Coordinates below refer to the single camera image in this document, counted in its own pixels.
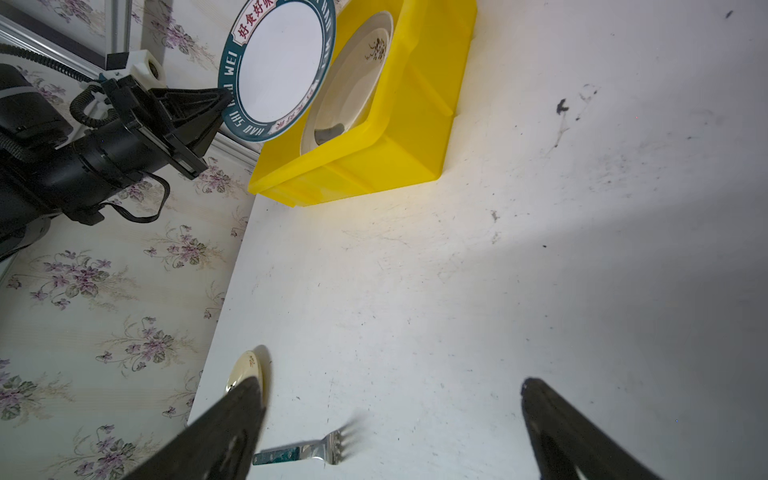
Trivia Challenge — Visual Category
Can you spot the cream floral plate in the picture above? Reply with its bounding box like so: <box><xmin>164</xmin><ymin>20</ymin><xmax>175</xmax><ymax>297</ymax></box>
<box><xmin>225</xmin><ymin>350</ymin><xmax>265</xmax><ymax>396</ymax></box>

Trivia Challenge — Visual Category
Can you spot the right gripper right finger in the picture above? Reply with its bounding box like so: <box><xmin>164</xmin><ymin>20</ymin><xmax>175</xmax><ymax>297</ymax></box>
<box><xmin>521</xmin><ymin>378</ymin><xmax>658</xmax><ymax>479</ymax></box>

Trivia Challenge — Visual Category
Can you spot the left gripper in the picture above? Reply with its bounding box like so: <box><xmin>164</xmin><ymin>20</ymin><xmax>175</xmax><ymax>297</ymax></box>
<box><xmin>101</xmin><ymin>76</ymin><xmax>233</xmax><ymax>180</ymax></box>

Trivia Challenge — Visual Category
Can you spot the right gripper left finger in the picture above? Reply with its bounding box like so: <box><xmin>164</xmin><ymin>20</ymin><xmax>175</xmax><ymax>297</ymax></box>
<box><xmin>126</xmin><ymin>377</ymin><xmax>265</xmax><ymax>480</ymax></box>

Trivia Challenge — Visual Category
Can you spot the green-handled fork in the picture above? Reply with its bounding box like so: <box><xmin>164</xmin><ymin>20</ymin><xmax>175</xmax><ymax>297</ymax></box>
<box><xmin>251</xmin><ymin>429</ymin><xmax>359</xmax><ymax>466</ymax></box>

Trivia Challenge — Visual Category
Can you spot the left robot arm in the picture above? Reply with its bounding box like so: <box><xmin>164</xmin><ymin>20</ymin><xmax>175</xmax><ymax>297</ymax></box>
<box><xmin>1</xmin><ymin>44</ymin><xmax>233</xmax><ymax>258</ymax></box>

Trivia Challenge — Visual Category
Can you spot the cream plate with dark leaf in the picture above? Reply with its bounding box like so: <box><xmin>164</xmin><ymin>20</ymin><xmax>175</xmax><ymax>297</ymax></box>
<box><xmin>300</xmin><ymin>11</ymin><xmax>394</xmax><ymax>155</ymax></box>

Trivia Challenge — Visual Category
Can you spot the green text-rimmed white plate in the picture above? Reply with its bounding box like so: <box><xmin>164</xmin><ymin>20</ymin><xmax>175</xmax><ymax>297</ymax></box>
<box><xmin>218</xmin><ymin>0</ymin><xmax>337</xmax><ymax>143</ymax></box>

